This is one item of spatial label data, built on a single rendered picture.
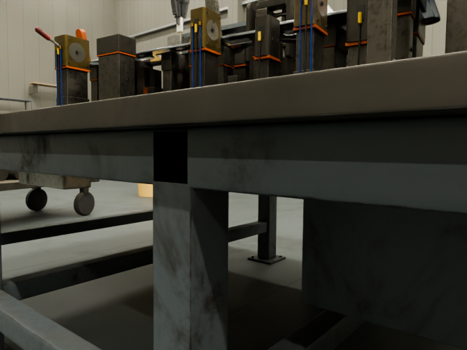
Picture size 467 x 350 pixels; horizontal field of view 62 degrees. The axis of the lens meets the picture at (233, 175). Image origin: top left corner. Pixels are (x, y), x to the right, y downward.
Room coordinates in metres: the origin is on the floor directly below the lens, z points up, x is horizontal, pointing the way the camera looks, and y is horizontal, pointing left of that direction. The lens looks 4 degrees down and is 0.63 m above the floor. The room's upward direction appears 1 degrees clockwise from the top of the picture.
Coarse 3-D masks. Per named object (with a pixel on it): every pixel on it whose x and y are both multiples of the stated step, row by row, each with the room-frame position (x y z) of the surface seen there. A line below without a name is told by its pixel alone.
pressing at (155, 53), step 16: (416, 0) 0.97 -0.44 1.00; (432, 0) 0.96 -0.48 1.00; (336, 16) 1.08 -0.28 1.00; (432, 16) 1.08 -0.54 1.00; (288, 32) 1.22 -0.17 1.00; (160, 48) 1.41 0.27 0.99; (176, 48) 1.43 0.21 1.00; (240, 48) 1.43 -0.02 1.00; (96, 64) 1.71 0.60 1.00; (160, 64) 1.67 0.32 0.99
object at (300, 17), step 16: (304, 0) 0.93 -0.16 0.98; (320, 0) 0.95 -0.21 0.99; (304, 16) 0.94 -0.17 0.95; (320, 16) 0.96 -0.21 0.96; (304, 32) 0.95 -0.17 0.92; (320, 32) 0.97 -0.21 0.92; (304, 48) 0.94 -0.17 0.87; (320, 48) 0.98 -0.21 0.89; (304, 64) 0.94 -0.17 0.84; (320, 64) 0.98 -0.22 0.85
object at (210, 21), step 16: (192, 16) 1.17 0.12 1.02; (208, 16) 1.16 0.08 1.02; (192, 32) 1.16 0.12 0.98; (208, 32) 1.16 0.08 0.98; (192, 48) 1.16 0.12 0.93; (208, 48) 1.16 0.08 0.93; (192, 64) 1.16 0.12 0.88; (208, 64) 1.17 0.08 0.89; (192, 80) 1.16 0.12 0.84; (208, 80) 1.17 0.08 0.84
